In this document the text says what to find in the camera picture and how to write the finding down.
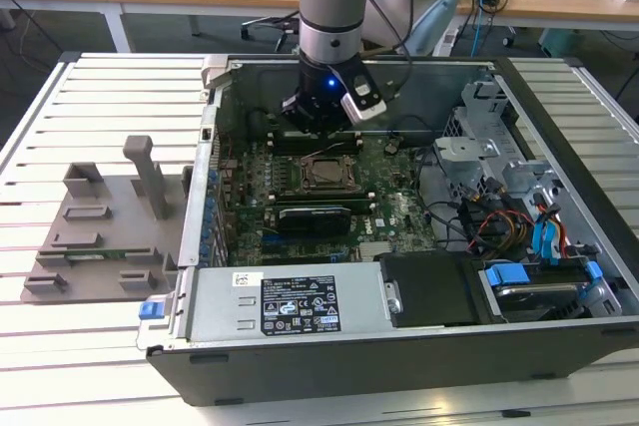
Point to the metal socket locking lever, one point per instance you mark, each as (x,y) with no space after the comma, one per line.
(329,148)

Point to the silver CPU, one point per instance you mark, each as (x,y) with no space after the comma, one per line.
(329,173)

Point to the black plastic drive cover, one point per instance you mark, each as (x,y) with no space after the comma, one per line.
(429,291)

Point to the silver metal drive cage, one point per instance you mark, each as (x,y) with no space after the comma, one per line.
(466,149)

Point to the green loose RAM stick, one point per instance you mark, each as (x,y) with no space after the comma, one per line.
(95,256)

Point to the teal box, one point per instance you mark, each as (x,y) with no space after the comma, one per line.
(561,42)

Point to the blue expansion slot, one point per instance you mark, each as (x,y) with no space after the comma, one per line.
(270,236)

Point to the black PC case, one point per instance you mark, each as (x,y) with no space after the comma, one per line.
(349,371)

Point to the black graphics card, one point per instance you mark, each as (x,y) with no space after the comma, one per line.
(314,221)

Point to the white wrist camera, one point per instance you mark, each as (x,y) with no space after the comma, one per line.
(367,109)

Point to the black office chair base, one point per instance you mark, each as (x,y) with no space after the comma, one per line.
(262,21)

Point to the grey parts rack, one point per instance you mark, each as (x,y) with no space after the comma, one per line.
(120,256)

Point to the white power strip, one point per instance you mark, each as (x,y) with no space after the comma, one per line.
(445,42)

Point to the hard disk blue carrier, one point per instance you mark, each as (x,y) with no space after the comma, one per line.
(506,276)

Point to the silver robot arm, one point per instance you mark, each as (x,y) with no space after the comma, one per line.
(334,7)

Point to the blue plastic latch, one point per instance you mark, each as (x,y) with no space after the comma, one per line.
(150,309)

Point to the round coin battery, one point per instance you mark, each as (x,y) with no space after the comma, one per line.
(392,146)

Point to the green motherboard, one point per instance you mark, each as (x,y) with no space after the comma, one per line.
(399,216)

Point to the CPU socket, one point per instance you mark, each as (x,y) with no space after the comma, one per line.
(300,177)

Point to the grey power supply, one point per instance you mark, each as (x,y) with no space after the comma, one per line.
(219,306)

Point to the silver chipset heatsink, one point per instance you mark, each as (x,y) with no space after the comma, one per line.
(377,250)

